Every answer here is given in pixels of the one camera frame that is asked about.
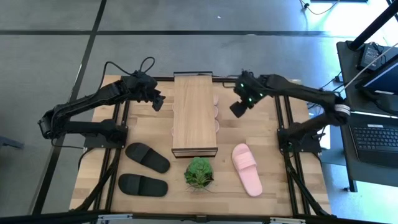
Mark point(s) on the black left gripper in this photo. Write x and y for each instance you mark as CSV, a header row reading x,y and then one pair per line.
x,y
140,85

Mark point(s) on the grey-blue floor object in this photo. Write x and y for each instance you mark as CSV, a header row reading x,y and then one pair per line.
x,y
9,141

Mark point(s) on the computer monitor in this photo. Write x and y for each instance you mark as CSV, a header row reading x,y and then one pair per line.
x,y
385,79

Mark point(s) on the black power adapter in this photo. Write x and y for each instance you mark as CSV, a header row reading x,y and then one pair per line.
x,y
370,56

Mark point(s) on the silver metal bracket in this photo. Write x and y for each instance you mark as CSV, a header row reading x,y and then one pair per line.
x,y
287,220
115,217

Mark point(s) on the triangle-patterned pot with succulent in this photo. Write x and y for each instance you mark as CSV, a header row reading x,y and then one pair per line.
x,y
199,172

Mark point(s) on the black side desk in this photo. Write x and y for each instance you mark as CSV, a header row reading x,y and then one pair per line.
x,y
345,65

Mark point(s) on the black diagonal frame brace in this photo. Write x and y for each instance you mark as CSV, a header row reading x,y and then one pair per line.
x,y
89,194
320,208

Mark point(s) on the black rubber slide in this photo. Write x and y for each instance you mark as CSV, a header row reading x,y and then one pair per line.
x,y
146,157
143,185

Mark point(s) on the black metal pole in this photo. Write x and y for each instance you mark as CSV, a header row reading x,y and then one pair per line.
x,y
373,26

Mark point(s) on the white box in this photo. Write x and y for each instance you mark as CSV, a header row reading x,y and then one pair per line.
x,y
326,140

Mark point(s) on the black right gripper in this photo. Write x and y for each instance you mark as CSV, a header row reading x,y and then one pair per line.
x,y
250,88

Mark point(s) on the wooden shelf with black frame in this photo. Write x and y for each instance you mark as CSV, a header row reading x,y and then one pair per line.
x,y
194,115

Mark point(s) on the black laptop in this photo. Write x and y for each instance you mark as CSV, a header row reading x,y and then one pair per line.
x,y
373,140

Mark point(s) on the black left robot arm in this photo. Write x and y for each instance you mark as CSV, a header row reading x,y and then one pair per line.
x,y
90,98

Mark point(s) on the black aluminium frame rail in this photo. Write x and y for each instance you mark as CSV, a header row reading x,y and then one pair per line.
x,y
115,112
126,113
280,119
224,79
288,112

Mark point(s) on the black aluminium frame beam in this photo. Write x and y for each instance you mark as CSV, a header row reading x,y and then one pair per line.
x,y
186,216

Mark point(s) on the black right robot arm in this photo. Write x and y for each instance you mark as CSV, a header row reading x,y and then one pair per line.
x,y
304,90

